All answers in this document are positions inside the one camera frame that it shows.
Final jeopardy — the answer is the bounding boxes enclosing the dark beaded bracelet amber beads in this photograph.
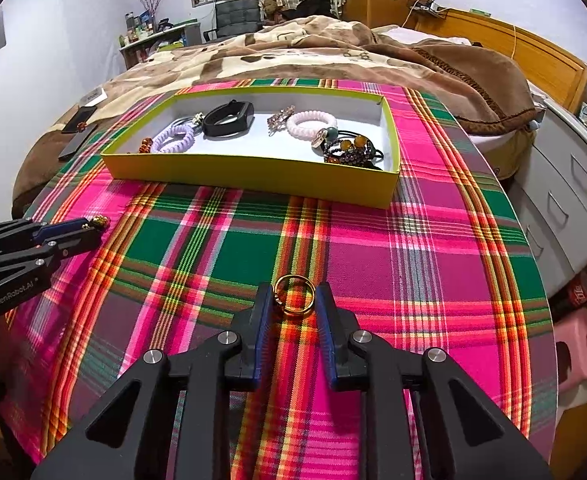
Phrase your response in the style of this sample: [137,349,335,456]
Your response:
[322,136,377,165]

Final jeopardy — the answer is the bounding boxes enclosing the brown teddy bear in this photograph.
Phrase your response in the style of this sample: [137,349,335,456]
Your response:
[261,0,290,24]

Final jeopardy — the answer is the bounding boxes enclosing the black bag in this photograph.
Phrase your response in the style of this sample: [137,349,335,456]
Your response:
[293,0,335,17]

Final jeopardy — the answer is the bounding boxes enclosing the gold ring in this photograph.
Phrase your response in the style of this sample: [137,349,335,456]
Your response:
[274,274,317,317]

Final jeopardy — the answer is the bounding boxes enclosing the pink plastic stool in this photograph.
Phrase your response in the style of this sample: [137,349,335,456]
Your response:
[553,307,587,394]

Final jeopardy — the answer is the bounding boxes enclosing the brown plush blanket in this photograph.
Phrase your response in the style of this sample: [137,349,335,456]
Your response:
[12,15,547,217]

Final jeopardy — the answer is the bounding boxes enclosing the purple spiral hair tie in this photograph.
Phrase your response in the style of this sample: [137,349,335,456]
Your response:
[152,122,196,155]

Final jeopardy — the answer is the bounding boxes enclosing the pink plaid cloth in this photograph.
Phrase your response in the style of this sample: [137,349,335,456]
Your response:
[0,77,559,467]

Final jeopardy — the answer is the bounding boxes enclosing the white drawer dresser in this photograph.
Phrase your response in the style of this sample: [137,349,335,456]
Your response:
[503,97,587,302]

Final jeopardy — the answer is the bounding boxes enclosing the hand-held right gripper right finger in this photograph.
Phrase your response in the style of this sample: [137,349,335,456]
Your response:
[314,282,554,480]

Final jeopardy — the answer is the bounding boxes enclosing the red label soda bottle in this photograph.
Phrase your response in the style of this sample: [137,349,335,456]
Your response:
[556,270,587,312]

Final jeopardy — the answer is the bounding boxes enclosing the small wall shelf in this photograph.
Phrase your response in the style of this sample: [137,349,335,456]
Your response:
[407,0,452,17]

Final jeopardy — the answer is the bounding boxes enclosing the pink spiral hair tie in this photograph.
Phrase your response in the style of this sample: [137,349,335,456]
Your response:
[286,110,337,141]

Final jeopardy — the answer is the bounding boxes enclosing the white cluttered desk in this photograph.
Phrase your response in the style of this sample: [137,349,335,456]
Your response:
[118,19,209,66]

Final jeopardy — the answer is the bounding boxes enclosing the black office chair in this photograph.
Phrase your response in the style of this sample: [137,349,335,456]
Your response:
[204,0,265,44]

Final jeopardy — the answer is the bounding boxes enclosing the grey hair tie silver charm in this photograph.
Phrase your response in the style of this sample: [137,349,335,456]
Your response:
[172,113,205,134]

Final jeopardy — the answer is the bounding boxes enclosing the white pillow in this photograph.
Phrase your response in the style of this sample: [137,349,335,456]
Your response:
[378,25,475,46]

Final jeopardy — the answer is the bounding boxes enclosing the yellow cardboard box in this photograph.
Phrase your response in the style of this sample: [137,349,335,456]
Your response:
[100,86,401,210]

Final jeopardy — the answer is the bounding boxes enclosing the silver hair clip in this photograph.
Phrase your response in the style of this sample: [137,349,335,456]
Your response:
[267,105,295,135]

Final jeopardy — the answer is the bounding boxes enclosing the wooden bed headboard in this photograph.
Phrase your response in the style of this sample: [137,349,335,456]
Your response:
[403,8,587,114]

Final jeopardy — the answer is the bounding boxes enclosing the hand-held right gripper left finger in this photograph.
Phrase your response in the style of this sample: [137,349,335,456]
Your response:
[31,283,275,480]

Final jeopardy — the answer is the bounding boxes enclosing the black hair tie green ball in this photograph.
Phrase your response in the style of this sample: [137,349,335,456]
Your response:
[312,127,388,171]

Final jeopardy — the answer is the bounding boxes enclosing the black smartphone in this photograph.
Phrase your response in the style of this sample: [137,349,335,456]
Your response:
[58,124,99,162]
[62,106,98,134]

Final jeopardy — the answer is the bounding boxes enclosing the black wristband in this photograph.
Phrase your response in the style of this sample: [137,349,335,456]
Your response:
[202,100,256,138]

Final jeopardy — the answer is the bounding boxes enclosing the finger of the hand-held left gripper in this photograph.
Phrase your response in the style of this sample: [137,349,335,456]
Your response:
[0,217,97,253]
[0,229,104,282]

